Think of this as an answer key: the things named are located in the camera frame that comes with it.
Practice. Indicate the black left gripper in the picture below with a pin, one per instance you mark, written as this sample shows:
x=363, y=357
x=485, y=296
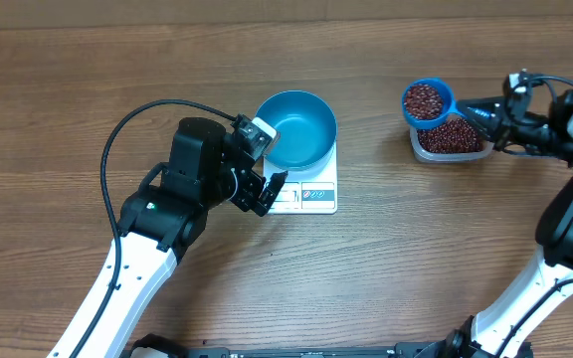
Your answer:
x=254, y=184

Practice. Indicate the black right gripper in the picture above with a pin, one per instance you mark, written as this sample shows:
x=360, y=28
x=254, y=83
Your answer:
x=499, y=130

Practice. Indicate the blue plastic scoop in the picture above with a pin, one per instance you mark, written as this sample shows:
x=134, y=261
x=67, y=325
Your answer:
x=449, y=105

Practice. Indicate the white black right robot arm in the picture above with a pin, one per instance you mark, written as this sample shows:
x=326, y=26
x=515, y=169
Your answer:
x=501, y=329

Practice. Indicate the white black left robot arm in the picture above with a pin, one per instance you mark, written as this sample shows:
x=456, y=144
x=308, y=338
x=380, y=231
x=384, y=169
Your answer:
x=208, y=165

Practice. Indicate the white digital kitchen scale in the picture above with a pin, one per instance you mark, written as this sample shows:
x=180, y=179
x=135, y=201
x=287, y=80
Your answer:
x=310, y=191

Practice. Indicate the teal blue bowl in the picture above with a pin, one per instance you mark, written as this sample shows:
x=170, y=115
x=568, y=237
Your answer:
x=307, y=126

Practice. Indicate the red adzuki beans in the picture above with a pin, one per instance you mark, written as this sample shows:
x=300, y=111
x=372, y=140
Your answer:
x=453, y=137

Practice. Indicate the clear plastic food container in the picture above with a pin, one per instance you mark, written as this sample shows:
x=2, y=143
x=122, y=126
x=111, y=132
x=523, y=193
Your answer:
x=427, y=157

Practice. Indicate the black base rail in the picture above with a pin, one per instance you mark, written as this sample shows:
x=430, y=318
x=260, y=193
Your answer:
x=153, y=345

